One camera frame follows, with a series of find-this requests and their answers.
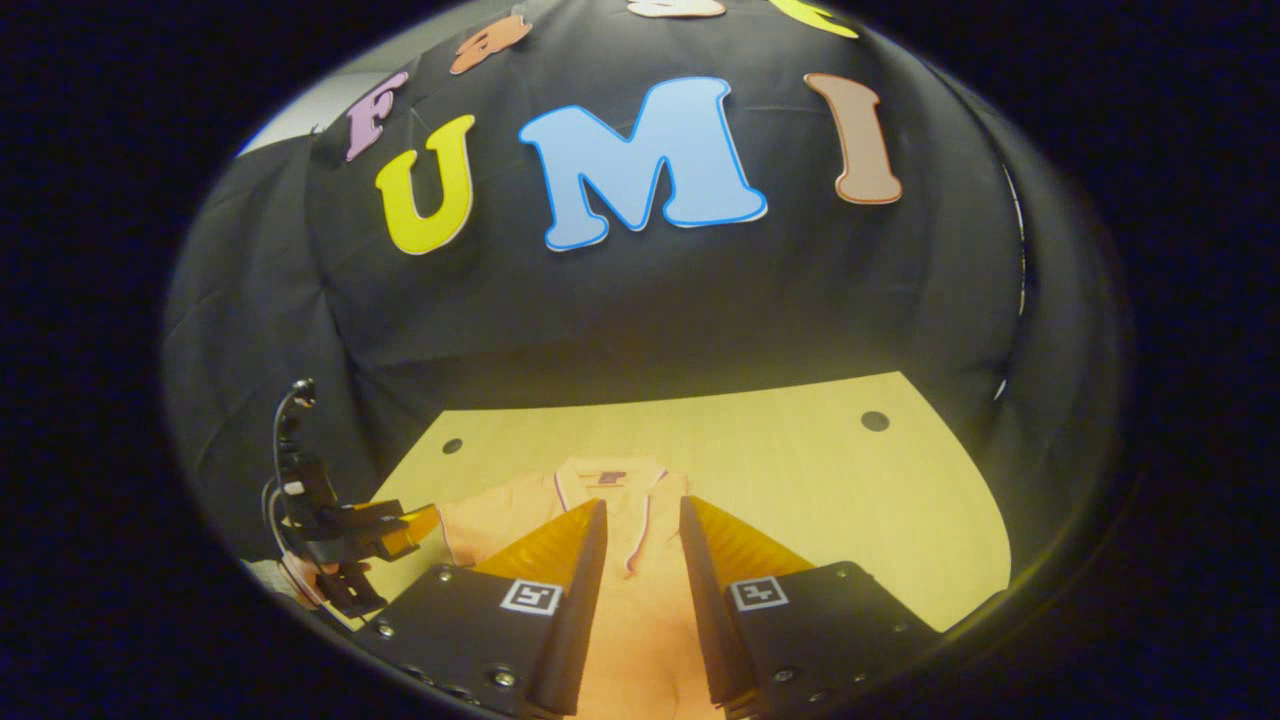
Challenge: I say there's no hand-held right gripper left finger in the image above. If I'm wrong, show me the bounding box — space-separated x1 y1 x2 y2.
362 498 610 720

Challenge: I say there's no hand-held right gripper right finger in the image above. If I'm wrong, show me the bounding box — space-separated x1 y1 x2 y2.
678 494 943 720

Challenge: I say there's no orange T-shirt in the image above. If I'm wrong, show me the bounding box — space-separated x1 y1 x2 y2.
438 456 723 720

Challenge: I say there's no black backdrop cloth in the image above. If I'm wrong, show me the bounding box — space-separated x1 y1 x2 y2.
162 0 1131 641

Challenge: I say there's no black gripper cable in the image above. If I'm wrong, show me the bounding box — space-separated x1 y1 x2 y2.
270 377 319 491

